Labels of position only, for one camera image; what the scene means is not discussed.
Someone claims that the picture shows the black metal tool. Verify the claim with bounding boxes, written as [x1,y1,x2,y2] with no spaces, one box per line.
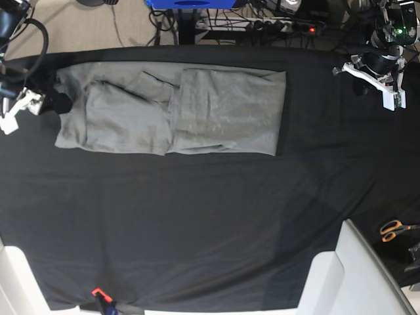
[404,243,420,272]

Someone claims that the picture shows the red black clamp bottom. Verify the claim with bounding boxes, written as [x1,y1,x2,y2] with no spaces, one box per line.
[91,287,119,315]

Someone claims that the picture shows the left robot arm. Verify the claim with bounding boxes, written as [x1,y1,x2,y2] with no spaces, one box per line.
[332,1,419,111]

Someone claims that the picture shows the blue plastic bin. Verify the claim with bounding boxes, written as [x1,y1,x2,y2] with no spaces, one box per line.
[145,0,236,10]

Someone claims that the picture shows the white chair right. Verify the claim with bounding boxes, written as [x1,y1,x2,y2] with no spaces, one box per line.
[296,219,416,315]

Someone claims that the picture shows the black stand post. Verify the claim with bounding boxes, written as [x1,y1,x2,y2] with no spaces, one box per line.
[176,9,198,45]

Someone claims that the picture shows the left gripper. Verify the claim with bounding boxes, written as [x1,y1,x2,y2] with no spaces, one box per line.
[332,49,406,111]

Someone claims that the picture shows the white chair left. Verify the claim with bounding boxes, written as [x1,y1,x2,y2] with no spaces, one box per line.
[1,244,51,314]

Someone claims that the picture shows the orange handled scissors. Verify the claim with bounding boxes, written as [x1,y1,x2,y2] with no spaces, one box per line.
[379,220,419,243]

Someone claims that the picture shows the grey T-shirt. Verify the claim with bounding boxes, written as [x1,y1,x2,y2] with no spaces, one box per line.
[55,62,287,156]

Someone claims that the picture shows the white chair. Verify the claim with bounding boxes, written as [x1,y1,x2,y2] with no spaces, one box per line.
[296,219,416,315]
[1,244,51,314]

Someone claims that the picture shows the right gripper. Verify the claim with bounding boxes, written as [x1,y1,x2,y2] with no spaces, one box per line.
[1,88,73,135]

